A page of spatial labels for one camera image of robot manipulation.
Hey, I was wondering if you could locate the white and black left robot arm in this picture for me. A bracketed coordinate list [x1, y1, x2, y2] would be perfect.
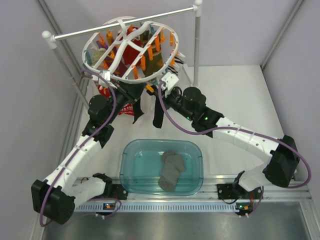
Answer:
[31, 83, 145, 225]

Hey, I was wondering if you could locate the grey sock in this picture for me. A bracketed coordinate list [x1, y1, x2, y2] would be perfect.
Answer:
[158, 150, 186, 192]

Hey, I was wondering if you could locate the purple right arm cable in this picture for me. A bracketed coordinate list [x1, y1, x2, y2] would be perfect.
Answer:
[157, 83, 312, 218]

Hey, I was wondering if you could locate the white black striped sock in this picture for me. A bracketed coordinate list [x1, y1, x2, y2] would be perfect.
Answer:
[167, 51, 186, 76]

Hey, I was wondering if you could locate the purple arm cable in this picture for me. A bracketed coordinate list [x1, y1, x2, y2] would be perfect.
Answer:
[157, 83, 312, 218]
[39, 69, 123, 228]

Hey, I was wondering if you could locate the red patterned sock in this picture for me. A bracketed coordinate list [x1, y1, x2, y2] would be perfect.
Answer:
[118, 103, 134, 116]

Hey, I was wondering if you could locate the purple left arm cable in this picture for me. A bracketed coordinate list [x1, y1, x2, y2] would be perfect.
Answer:
[39, 69, 123, 228]

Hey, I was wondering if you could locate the teal transparent plastic tub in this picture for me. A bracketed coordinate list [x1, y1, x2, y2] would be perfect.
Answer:
[119, 139, 204, 196]

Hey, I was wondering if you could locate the olive green sock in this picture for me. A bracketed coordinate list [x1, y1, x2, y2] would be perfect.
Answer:
[140, 30, 164, 77]

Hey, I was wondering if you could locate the aluminium mounting rail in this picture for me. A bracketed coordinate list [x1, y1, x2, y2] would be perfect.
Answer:
[73, 175, 312, 215]

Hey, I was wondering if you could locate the white oval clip hanger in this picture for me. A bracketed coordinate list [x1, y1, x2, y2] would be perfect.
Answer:
[81, 16, 179, 84]

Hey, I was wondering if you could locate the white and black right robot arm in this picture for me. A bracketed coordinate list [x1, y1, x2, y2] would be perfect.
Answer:
[157, 86, 302, 199]

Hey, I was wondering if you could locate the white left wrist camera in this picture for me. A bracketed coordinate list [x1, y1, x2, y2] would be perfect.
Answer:
[99, 70, 111, 82]

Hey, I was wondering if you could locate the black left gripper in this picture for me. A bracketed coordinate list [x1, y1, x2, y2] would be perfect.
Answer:
[105, 79, 147, 124]

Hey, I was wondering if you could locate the white drying rack stand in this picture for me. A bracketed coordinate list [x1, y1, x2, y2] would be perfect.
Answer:
[42, 0, 203, 87]

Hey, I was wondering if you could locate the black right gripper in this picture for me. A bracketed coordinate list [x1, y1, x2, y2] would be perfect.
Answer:
[155, 87, 196, 122]

